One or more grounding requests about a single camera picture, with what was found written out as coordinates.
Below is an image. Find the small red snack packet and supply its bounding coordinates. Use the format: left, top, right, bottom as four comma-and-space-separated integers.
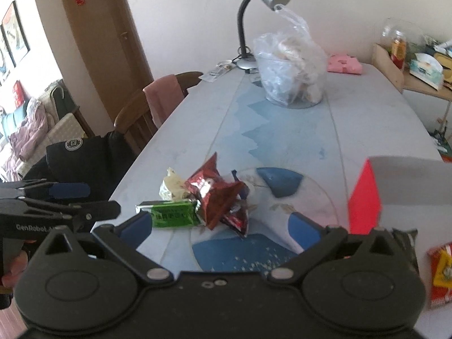
221, 201, 251, 237

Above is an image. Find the white wooden cabinet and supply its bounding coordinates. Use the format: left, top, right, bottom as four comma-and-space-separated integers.
372, 42, 452, 114

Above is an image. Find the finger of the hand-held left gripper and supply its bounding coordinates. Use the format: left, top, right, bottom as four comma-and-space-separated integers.
0, 179, 90, 199
21, 198, 121, 232

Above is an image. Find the glass jar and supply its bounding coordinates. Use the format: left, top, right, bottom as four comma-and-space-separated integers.
381, 18, 424, 60

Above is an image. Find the clear plastic bag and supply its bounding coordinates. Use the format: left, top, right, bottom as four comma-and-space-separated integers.
252, 4, 327, 108

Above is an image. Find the wooden chair with towel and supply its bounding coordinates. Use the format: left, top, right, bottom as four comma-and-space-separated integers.
114, 71, 203, 156

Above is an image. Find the red cardboard box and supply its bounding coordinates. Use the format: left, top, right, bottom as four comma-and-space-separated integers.
348, 155, 452, 339

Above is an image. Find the dark framed wall picture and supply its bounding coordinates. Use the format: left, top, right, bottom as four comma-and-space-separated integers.
0, 0, 29, 68

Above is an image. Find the brown red cookie packet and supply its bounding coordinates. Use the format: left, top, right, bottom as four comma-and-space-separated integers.
185, 153, 248, 232

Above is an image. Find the large red snack packet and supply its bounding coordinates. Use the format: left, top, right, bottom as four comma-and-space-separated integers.
425, 242, 452, 309

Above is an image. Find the person's left hand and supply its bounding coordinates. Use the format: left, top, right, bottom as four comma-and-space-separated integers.
2, 241, 29, 289

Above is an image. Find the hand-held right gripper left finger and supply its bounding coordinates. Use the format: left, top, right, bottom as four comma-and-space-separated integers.
44, 212, 173, 284

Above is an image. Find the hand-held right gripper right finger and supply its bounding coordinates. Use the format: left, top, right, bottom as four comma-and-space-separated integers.
269, 212, 398, 284

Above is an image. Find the pink towel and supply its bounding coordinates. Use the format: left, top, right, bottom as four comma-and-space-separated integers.
143, 74, 186, 129

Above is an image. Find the lilac garment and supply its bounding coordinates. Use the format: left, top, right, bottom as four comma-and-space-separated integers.
9, 104, 48, 163

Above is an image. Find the black jacket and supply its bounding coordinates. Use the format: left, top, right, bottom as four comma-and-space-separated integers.
23, 132, 138, 220

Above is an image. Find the beige sofa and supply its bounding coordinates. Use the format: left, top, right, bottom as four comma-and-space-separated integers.
0, 79, 89, 184

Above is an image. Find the cream snack packet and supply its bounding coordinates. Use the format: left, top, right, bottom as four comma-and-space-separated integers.
159, 167, 193, 202

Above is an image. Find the small white paper packet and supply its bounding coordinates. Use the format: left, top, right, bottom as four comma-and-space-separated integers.
199, 60, 234, 82

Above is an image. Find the pink cloth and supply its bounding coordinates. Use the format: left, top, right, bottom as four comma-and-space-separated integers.
327, 54, 362, 75

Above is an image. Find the green white tissue box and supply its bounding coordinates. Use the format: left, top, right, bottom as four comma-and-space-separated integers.
410, 53, 444, 90

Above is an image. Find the wooden door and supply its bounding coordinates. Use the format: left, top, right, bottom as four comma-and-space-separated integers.
55, 0, 154, 138

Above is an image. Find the green snack packet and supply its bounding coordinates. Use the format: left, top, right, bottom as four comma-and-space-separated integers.
136, 199, 202, 230

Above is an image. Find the orange drink bottle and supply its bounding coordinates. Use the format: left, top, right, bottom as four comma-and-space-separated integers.
391, 30, 407, 71

